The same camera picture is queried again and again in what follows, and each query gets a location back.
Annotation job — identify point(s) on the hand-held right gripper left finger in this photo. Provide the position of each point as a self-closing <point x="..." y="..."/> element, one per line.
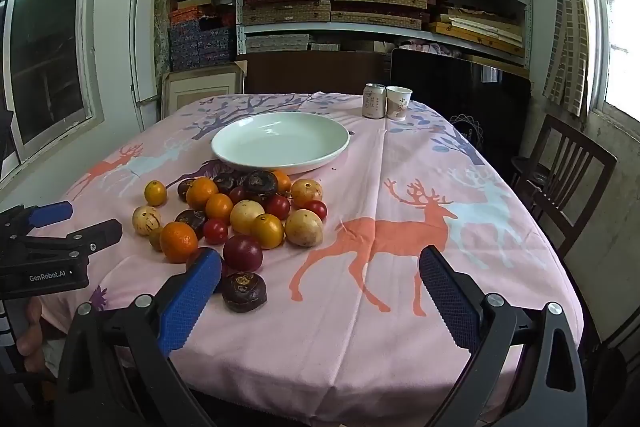
<point x="187" y="302"/>

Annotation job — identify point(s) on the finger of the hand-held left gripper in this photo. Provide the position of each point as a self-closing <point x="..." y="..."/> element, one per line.
<point x="50" y="213"/>
<point x="95" y="237"/>

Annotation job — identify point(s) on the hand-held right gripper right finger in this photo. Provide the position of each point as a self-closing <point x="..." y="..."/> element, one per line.
<point x="447" y="297"/>

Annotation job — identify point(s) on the yellow passion fruit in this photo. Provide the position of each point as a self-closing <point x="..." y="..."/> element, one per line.
<point x="146" y="220"/>
<point x="306" y="192"/>
<point x="246" y="215"/>
<point x="303" y="227"/>

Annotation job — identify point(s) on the dark purple mangosteen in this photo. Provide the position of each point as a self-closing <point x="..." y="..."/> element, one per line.
<point x="190" y="218"/>
<point x="225" y="182"/>
<point x="260" y="183"/>
<point x="243" y="291"/>
<point x="183" y="189"/>

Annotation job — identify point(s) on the small brown round fruit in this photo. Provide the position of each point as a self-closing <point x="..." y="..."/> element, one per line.
<point x="155" y="239"/>

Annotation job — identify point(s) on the orange mandarin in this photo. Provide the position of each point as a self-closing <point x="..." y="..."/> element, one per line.
<point x="284" y="181"/>
<point x="178" y="241"/>
<point x="201" y="193"/>
<point x="219" y="207"/>

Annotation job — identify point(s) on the small yellow-orange citrus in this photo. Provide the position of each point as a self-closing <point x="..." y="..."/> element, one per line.
<point x="267" y="230"/>
<point x="155" y="192"/>

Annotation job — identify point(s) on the red cherry tomato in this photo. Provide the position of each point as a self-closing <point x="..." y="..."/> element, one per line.
<point x="215" y="231"/>
<point x="278" y="206"/>
<point x="315" y="208"/>
<point x="237" y="195"/>

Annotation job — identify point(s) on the white round plate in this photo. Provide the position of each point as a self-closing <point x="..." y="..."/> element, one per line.
<point x="280" y="142"/>

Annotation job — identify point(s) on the person's left hand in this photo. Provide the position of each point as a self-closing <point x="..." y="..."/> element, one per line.
<point x="30" y="342"/>

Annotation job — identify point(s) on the pink deer-print tablecloth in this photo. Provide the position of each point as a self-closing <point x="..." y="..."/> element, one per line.
<point x="325" y="347"/>

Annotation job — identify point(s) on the white framed window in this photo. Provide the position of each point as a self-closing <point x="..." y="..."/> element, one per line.
<point x="45" y="42"/>

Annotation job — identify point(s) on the white leaning board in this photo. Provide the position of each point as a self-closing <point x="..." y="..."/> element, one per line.
<point x="145" y="47"/>

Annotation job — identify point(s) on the printed paper cup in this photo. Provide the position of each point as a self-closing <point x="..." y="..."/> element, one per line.
<point x="398" y="104"/>

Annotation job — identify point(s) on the pale drink can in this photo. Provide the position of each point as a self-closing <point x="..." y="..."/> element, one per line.
<point x="373" y="104"/>

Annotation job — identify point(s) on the dark wooden chair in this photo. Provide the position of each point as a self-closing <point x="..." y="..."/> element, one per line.
<point x="582" y="141"/>

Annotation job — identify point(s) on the grey marble slab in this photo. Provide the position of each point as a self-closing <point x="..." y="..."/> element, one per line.
<point x="162" y="32"/>

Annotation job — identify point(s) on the black glossy panel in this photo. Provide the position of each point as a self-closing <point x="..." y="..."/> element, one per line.
<point x="450" y="82"/>

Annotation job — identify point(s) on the stack of blue floral boxes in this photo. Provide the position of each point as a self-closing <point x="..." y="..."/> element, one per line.
<point x="200" y="42"/>

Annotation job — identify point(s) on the pink cloth bundle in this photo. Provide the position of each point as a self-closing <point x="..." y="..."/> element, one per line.
<point x="440" y="49"/>

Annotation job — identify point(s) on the dark brown wooden board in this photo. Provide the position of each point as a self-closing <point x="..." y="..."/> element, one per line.
<point x="310" y="74"/>

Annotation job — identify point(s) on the beige checkered curtain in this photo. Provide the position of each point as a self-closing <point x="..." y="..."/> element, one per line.
<point x="567" y="32"/>

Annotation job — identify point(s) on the bright window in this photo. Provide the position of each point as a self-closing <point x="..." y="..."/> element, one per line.
<point x="617" y="32"/>

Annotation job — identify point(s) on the pale wooden picture frame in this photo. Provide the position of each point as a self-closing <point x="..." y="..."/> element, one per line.
<point x="200" y="92"/>

